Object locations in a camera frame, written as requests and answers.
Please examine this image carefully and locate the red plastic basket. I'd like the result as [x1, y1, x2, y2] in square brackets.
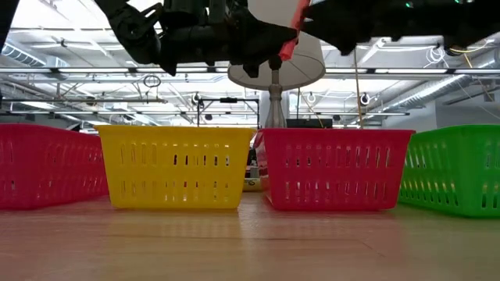
[0, 123, 110, 212]
[255, 128, 416, 213]

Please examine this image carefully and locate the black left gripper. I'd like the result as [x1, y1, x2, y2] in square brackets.
[158, 0, 298, 78]

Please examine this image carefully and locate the orange highlighter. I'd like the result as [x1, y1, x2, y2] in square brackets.
[279, 0, 313, 62]

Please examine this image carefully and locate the black flat box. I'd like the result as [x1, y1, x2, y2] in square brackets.
[286, 119, 334, 130]

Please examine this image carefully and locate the black metal stand frame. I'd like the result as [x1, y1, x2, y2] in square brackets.
[196, 97, 262, 129]

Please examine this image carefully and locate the silver ventilation duct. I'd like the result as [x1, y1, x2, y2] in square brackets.
[380, 74, 470, 114]

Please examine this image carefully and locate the green plastic basket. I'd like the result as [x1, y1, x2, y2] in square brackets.
[398, 124, 500, 219]

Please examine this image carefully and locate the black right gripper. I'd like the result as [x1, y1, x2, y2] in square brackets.
[303, 0, 450, 55]

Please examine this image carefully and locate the white shade table lamp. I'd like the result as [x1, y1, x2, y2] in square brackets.
[227, 0, 327, 130]

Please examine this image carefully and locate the yellow plastic basket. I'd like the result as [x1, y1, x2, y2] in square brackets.
[95, 124, 258, 211]

